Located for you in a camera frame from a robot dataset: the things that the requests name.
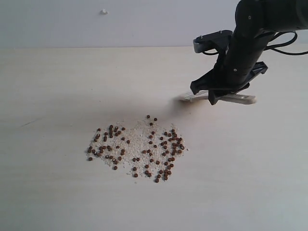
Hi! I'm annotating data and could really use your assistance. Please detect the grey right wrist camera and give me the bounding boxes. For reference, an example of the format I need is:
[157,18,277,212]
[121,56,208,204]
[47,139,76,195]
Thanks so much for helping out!
[193,30,233,53]

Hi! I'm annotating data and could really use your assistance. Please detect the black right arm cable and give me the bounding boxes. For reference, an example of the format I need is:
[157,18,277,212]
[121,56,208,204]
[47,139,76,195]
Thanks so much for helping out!
[264,30,308,55]

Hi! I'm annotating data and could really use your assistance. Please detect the brown beans and white grains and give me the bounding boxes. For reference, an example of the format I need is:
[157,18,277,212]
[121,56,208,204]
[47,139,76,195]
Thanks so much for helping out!
[85,115,189,183]

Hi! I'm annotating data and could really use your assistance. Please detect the white wooden paint brush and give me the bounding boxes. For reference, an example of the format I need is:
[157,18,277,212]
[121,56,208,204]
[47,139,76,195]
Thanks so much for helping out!
[178,90,257,105]

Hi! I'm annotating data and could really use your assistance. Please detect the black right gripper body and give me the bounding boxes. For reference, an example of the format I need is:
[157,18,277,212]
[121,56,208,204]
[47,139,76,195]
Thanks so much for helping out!
[211,28,268,93]

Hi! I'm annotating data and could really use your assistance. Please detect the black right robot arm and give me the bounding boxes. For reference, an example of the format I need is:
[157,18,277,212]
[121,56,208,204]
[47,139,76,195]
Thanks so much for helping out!
[190,0,308,105]

